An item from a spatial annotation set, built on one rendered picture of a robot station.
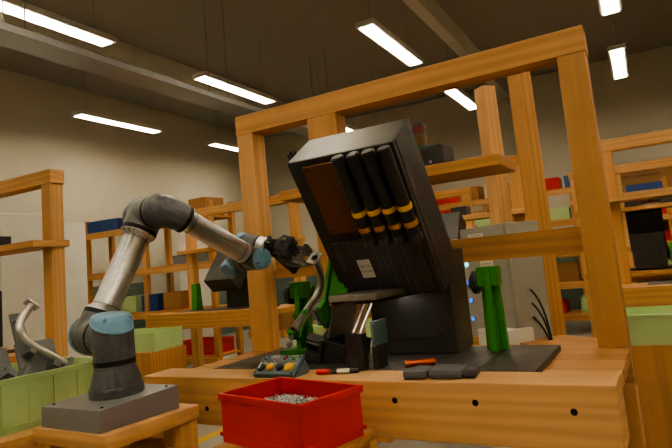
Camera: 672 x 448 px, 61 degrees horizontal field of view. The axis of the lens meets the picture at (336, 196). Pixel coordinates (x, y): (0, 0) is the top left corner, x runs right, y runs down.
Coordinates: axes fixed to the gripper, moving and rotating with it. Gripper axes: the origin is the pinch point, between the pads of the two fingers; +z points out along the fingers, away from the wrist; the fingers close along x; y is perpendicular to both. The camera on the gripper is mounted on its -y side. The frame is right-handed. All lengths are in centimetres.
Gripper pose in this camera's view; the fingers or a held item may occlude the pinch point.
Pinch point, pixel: (314, 260)
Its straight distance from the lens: 209.4
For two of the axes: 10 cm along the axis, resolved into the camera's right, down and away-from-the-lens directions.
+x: 4.5, -6.6, 6.1
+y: -2.5, -7.4, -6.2
